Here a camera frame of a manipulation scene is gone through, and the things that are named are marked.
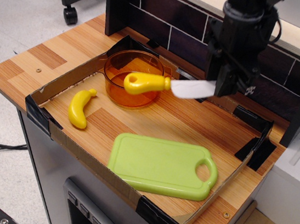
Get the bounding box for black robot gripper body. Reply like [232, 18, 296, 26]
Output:
[205, 16, 275, 96]

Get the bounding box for green plastic cutting board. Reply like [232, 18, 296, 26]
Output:
[107, 133, 218, 201]

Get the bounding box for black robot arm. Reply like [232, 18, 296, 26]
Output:
[205, 0, 283, 97]

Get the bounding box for yellow toy banana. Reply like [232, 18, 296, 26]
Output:
[67, 88, 97, 129]

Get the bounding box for yellow handled white toy knife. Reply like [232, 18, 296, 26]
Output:
[123, 72, 216, 99]

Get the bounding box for black vertical post left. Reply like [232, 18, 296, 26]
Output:
[105, 0, 129, 36]

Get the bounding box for orange transparent plastic pot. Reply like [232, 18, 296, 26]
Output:
[104, 50, 173, 108]

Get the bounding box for grey toy oven front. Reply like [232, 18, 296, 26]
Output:
[63, 179, 114, 224]

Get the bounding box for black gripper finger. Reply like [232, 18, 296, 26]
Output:
[205, 53, 224, 81]
[214, 64, 247, 97]

